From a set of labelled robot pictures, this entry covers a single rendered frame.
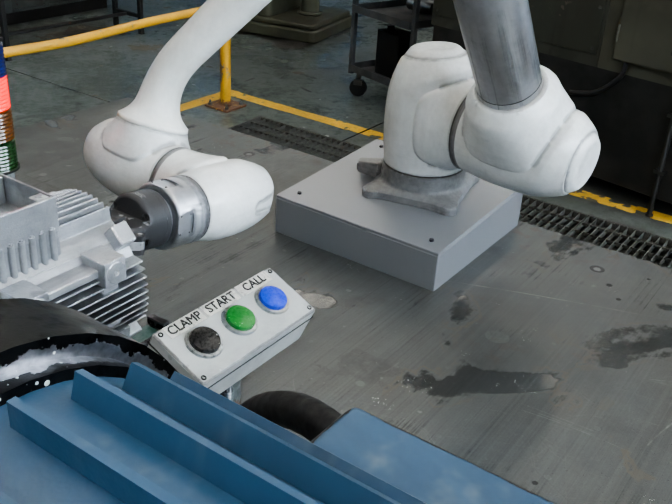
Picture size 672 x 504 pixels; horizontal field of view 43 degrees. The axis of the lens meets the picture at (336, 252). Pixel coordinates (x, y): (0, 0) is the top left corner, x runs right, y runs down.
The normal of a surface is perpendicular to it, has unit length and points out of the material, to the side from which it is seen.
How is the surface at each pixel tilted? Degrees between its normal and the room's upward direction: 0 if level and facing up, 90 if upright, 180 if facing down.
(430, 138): 100
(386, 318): 0
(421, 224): 3
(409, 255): 90
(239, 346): 24
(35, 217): 90
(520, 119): 76
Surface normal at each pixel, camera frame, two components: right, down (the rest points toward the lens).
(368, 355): 0.06, -0.88
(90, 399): -0.54, 0.11
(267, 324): 0.38, -0.68
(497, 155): -0.59, 0.72
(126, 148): -0.40, -0.08
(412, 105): -0.53, 0.37
